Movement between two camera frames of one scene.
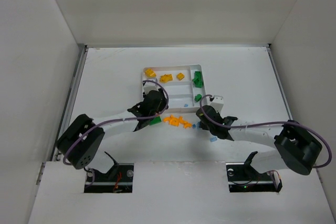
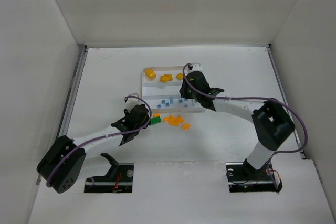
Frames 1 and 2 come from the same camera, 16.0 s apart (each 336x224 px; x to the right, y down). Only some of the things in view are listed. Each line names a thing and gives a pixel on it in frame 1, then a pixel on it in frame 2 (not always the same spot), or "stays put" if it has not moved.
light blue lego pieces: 213,139 -> 171,102
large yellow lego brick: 150,73 stays put
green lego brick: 156,120 stays put
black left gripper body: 143,120 -> 143,114
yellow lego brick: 165,77 stays put
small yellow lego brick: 180,76 stays put
